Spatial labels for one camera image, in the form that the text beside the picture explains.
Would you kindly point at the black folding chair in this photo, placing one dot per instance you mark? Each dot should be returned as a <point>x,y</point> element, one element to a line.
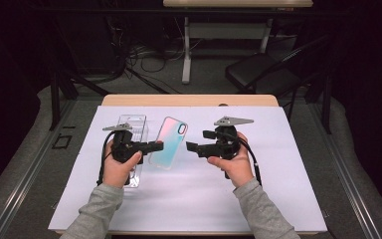
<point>255,69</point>

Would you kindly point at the white table sheet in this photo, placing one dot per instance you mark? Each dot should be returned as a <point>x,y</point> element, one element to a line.
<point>185,199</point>

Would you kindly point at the dark equipment cabinet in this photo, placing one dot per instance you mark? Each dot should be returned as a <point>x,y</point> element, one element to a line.
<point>89,46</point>

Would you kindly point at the iridescent clear phone case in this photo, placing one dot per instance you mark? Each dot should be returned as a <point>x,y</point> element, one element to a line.
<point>170,139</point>

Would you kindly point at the person's right hand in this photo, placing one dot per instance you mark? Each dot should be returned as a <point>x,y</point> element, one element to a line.
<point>240,169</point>

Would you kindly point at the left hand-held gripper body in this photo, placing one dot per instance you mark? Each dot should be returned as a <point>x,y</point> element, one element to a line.
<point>123,146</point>

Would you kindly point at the wooden table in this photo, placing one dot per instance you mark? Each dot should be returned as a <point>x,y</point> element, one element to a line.
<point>179,100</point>

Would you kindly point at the white-legged background desk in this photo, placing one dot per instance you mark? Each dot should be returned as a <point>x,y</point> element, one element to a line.
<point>227,30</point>

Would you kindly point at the black metal post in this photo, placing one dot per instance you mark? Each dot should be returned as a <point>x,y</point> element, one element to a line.
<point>327,106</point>

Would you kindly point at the black metal floor bar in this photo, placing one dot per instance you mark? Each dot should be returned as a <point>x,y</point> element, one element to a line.
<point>152,81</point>

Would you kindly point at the black metal stand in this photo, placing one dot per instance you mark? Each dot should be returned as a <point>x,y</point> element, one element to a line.
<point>55,106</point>

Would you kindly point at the clear plastic packaging box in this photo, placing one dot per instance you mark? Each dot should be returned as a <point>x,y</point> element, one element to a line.
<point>139,127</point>

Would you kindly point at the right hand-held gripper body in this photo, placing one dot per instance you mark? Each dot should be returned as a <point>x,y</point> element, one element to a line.
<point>225,142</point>

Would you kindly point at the metal floor rail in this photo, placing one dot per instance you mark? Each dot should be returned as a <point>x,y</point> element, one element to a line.
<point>356,199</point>
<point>16,199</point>

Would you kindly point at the person's left hand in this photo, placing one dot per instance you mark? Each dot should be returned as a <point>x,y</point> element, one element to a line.
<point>117,172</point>

